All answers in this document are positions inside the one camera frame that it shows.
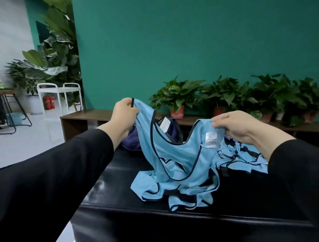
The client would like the person's right hand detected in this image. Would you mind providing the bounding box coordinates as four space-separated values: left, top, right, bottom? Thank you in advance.
211 111 272 148

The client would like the green plant in red pot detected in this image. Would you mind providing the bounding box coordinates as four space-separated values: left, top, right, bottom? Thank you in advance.
150 77 205 119
197 76 250 118
289 77 319 126

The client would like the wooden shelf cabinet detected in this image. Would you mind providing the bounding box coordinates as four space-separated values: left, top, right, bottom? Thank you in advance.
60 110 319 148

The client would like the person's left forearm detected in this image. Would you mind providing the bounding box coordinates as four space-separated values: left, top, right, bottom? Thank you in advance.
0 122 125 242

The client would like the green plant in white pot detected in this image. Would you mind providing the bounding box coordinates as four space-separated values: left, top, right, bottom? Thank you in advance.
244 74 296 123

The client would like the teal bucket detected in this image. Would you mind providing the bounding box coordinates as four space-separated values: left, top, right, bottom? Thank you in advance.
7 112 25 125

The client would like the person's right forearm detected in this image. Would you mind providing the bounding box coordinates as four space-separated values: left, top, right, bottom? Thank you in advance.
257 125 319 222

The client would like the wooden top black stool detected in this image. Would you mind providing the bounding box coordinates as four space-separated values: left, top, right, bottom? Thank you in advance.
0 88 32 135

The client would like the small plant in white pot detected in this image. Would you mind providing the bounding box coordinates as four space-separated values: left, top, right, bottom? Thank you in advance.
5 60 47 115

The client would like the black leather bench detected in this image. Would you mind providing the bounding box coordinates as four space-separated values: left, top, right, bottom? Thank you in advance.
70 145 319 242

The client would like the light blue vest black trim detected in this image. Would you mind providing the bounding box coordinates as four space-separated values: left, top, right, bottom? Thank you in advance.
131 98 226 212
214 137 270 175

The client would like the person's left hand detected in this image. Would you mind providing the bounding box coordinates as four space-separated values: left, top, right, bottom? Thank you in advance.
107 97 140 143

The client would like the white metal rack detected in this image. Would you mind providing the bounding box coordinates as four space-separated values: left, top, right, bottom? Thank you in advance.
22 0 83 85

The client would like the white wheeled cart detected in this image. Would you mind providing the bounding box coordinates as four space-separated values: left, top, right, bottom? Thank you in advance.
36 82 83 116

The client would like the navy blue bag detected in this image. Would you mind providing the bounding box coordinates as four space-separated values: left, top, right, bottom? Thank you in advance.
121 117 185 152

